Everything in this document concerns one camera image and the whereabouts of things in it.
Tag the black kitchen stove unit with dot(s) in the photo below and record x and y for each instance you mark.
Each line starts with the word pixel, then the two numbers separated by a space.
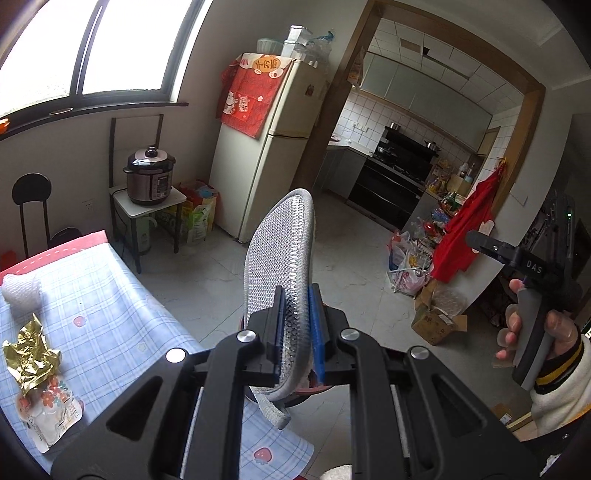
pixel 393 179

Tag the red cloth on refrigerator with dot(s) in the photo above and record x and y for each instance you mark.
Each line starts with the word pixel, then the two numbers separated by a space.
pixel 249 86

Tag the cardboard box on floor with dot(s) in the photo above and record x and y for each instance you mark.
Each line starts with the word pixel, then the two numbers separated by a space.
pixel 439 312

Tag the window with dark frame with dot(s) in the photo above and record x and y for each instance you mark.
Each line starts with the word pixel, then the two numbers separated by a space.
pixel 61 59

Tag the colourful bags beside refrigerator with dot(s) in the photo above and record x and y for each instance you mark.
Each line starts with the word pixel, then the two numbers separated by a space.
pixel 198 210

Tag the red hanging garment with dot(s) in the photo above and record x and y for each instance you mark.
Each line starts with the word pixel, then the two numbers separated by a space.
pixel 453 254

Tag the black round-back chair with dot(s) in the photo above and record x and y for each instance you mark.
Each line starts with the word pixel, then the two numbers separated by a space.
pixel 33 190

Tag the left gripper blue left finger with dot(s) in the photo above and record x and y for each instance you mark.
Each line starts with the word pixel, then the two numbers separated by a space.
pixel 276 336

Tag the right hand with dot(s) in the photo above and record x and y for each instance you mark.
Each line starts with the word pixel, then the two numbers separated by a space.
pixel 559 326

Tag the grey mesh scrubbing pad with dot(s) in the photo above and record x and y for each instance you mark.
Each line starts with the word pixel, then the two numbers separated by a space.
pixel 279 255

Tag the gold foil wrapper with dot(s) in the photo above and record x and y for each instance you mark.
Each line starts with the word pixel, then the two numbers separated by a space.
pixel 29 359

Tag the white refrigerator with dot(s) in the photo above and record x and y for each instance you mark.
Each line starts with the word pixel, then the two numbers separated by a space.
pixel 251 175

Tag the small white side table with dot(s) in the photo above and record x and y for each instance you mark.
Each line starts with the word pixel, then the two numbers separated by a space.
pixel 120 202

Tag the plastic shopping bags pile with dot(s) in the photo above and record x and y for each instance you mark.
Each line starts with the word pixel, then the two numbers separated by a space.
pixel 409 264

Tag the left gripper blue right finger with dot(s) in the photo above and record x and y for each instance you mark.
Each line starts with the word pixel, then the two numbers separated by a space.
pixel 318 336

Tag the white snack pouch wrapper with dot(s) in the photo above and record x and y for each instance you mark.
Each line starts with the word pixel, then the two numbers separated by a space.
pixel 48 411

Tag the blue plaid tablecloth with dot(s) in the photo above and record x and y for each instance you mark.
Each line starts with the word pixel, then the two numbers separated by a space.
pixel 109 330

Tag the brown plastic trash bin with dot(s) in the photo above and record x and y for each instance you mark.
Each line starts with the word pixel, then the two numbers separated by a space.
pixel 295 392

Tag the electric pressure cooker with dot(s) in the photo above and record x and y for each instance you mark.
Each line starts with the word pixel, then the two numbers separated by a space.
pixel 149 175

